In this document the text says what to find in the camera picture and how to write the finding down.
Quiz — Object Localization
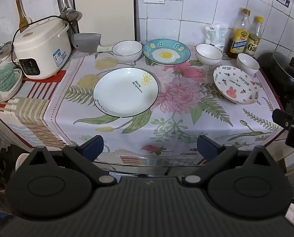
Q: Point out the cream cutting board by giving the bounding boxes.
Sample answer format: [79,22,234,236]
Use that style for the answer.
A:
[71,0,137,42]

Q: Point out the large white ribbed bowl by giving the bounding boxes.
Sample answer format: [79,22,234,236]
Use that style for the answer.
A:
[112,40,143,63]

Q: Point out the glass pot lid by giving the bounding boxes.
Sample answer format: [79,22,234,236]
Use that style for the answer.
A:
[0,42,14,63]

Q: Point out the black power cord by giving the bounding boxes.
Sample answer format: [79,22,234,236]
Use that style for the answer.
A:
[12,15,78,63]

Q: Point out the black wok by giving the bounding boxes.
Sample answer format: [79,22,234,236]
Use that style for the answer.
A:
[257,52,294,99]

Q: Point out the wooden spatula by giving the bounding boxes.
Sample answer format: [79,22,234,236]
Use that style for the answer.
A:
[13,0,32,32]

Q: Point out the green colander on plates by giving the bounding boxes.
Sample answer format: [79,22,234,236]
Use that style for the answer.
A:
[0,69,23,102]

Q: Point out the cream rice cooker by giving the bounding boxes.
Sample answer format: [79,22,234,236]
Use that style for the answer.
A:
[13,17,72,80]

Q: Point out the steel cleaver white handle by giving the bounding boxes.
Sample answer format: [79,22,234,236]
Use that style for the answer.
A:
[71,33,114,53]

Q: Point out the clear plastic bag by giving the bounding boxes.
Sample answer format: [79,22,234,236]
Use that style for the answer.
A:
[203,24,229,48]

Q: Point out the floral tablecloth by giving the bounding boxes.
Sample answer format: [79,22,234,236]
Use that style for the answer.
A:
[43,43,287,165]

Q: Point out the glass wok lid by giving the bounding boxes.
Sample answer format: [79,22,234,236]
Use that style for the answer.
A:
[272,52,294,90]

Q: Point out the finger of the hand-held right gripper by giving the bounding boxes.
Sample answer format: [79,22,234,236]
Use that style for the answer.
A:
[272,109,294,130]

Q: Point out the pink bunny print plate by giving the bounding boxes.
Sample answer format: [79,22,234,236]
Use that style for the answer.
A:
[213,65,260,105]

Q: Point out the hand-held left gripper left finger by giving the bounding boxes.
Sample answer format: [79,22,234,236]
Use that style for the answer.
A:
[18,135,118,187]

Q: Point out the blue fried egg plate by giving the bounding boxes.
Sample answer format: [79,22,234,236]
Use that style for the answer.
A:
[142,39,190,65]

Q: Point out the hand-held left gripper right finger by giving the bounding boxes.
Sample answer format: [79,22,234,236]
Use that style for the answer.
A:
[181,135,283,187]

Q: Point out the striped red beige cloth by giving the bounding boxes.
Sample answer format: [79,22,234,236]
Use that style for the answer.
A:
[0,70,71,149]

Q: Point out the white sun print plate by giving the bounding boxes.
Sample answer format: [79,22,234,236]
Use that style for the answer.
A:
[93,67,160,118]

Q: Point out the green plastic colander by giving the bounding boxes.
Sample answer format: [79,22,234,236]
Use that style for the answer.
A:
[0,64,15,92]

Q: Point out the metal ladle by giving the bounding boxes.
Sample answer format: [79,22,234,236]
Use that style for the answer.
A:
[60,0,83,21]

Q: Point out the clear vinegar bottle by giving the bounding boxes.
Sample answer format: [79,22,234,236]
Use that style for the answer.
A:
[243,16,264,57]

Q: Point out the brown cooking wine bottle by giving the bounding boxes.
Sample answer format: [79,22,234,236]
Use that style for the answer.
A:
[229,8,251,59]

